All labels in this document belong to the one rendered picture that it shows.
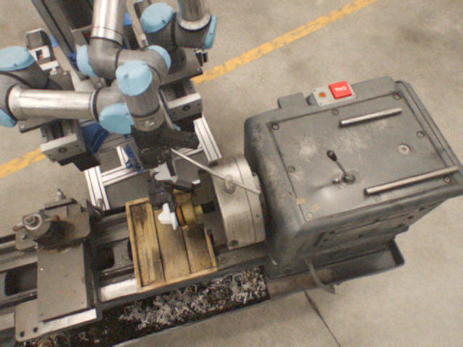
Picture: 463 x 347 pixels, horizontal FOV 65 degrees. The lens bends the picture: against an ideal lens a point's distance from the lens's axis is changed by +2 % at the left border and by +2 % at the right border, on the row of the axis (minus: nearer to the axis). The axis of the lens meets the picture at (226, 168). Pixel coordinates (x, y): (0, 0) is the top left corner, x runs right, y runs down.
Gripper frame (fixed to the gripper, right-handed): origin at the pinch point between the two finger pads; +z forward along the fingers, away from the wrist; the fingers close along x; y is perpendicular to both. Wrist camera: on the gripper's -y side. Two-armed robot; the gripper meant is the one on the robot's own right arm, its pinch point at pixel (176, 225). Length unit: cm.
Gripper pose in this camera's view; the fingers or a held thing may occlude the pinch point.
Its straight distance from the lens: 124.6
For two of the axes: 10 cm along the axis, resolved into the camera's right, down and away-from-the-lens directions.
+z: 2.4, 8.6, -4.4
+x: -0.5, -4.5, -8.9
